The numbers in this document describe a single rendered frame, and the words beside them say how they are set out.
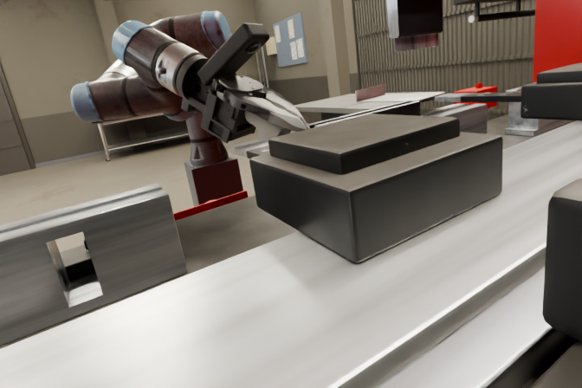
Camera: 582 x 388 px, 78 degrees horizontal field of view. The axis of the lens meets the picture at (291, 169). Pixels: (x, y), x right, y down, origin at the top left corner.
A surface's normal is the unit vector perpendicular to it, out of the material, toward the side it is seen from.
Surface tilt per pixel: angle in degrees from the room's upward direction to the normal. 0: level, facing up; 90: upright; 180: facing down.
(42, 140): 90
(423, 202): 90
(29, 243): 90
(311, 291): 0
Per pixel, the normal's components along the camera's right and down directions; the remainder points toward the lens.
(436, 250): -0.14, -0.95
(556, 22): -0.85, 0.25
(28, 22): 0.43, 0.18
